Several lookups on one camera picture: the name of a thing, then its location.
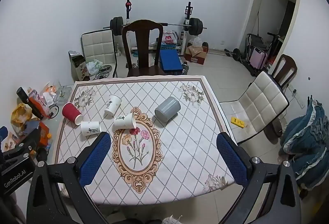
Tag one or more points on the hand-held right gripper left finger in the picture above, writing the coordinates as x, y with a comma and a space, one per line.
94, 159

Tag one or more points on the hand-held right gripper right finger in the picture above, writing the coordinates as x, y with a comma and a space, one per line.
232, 159

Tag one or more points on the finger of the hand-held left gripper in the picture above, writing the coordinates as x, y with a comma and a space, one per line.
24, 144
3, 132

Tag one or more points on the white paper cup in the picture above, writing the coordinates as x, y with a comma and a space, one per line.
90, 128
112, 105
124, 121

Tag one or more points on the red paper cup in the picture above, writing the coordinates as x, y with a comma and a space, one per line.
70, 112

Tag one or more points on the grey plastic cup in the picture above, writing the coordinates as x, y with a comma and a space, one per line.
167, 109

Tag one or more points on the orange box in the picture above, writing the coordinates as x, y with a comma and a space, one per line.
44, 134

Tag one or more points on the yellow plastic bag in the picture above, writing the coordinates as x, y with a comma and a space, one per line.
20, 113

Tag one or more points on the yellow tool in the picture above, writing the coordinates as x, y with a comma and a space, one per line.
238, 121

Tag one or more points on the long black case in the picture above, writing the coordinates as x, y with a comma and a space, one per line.
27, 100

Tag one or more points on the floral diamond-pattern tablecloth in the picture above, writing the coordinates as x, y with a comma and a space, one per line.
185, 136

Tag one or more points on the white padded chair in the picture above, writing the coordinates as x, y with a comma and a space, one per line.
259, 100
96, 47

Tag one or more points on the blue clothing pile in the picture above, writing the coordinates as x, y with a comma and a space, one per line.
305, 141

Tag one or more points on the white power strip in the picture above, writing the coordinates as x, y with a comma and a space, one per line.
295, 97

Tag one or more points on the metal pot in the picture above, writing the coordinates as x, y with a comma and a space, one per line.
105, 70

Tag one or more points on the chrome dumbbell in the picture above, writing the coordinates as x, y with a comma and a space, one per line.
185, 69

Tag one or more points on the pink suitcase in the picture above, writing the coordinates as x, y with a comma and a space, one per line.
258, 58

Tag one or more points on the small dumbbell bar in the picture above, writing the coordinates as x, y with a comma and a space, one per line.
235, 54

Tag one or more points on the cardboard box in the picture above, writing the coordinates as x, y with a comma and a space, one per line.
196, 56

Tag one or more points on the dark wooden chair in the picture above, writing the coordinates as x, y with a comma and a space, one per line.
288, 63
142, 41

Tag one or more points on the blue bench pad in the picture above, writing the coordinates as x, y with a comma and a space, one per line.
169, 59

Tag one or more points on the folded grey cart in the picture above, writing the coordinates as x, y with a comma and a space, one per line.
253, 40

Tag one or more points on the clear plastic bag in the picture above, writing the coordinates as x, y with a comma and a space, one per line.
196, 41

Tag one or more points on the white weight bench rack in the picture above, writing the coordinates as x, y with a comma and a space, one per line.
185, 34

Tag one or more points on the red and white plastic bag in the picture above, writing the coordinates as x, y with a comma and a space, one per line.
168, 38

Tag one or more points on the black barbell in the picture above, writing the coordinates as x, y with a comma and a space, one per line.
195, 25

